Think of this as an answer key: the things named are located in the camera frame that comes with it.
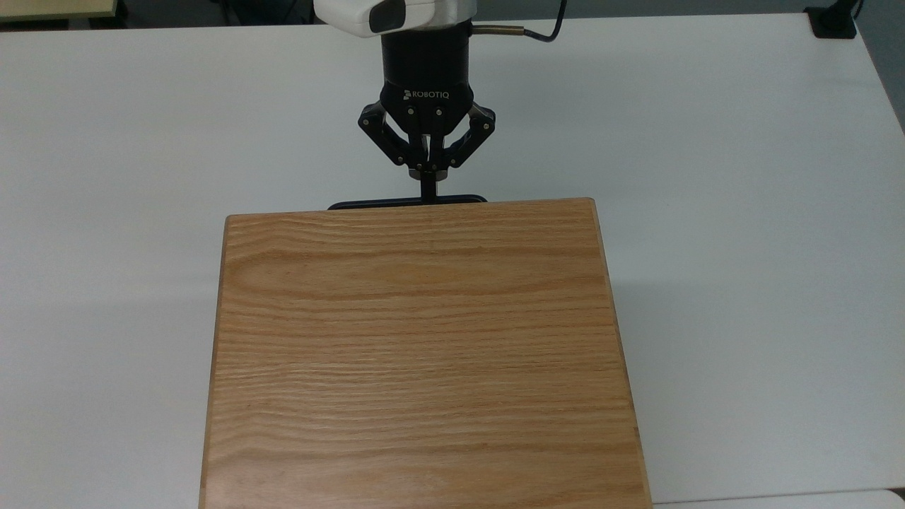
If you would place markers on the beige wooden desk board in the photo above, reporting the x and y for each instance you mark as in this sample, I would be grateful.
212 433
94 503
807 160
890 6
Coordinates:
56 7

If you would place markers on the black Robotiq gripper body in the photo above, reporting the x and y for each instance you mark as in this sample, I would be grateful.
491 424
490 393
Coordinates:
428 71

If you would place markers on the black table clamp base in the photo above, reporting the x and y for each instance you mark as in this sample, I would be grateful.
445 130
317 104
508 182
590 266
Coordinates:
833 21

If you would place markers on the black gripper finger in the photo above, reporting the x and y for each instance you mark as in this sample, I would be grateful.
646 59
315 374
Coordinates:
382 131
474 131

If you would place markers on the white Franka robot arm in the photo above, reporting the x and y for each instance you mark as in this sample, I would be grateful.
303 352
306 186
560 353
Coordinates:
353 14

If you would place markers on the oak wooden drawer cabinet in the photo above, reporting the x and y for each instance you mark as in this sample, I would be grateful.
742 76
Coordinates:
424 353

